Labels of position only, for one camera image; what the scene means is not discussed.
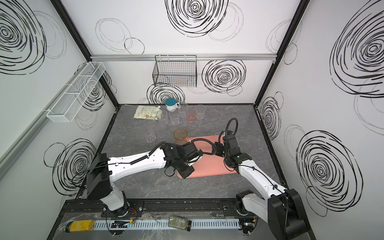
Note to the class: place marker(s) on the white cable duct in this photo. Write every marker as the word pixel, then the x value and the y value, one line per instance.
pixel 196 224

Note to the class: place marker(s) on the clear tall glass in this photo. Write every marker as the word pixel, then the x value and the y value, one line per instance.
pixel 150 134

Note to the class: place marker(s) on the black wire basket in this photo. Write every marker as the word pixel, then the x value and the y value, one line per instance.
pixel 175 70

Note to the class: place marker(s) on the pink tray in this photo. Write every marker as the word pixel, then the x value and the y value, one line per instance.
pixel 208 165

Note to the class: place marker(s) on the frosted textured glass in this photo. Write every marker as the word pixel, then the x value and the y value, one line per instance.
pixel 161 130

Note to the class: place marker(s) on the clear faceted glass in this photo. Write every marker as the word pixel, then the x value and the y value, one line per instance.
pixel 175 117

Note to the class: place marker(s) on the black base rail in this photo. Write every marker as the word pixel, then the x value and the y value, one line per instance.
pixel 226 206

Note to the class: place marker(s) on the pink small glass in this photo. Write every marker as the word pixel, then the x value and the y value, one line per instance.
pixel 191 115

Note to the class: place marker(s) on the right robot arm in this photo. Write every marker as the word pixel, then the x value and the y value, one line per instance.
pixel 282 209

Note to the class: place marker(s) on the amber glass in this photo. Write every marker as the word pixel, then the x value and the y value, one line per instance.
pixel 181 136

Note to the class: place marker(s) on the white wire shelf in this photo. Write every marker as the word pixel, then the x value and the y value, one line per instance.
pixel 83 92

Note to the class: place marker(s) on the organic sugar pouch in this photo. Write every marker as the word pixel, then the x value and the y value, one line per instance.
pixel 145 112

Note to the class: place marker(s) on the white cup teal lid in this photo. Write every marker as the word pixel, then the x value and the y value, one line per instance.
pixel 172 104

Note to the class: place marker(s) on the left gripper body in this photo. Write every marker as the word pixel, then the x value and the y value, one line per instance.
pixel 186 167

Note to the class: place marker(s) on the clear green bottle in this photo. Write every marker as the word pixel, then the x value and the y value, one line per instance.
pixel 179 223

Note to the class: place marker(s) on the yellow liquid bottle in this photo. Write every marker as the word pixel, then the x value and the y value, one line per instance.
pixel 80 226

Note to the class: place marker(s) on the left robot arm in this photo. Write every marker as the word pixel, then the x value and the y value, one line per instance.
pixel 104 171

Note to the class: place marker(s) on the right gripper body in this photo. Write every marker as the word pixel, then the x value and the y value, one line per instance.
pixel 225 143

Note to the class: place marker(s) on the clear glass behind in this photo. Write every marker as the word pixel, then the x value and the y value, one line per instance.
pixel 183 109

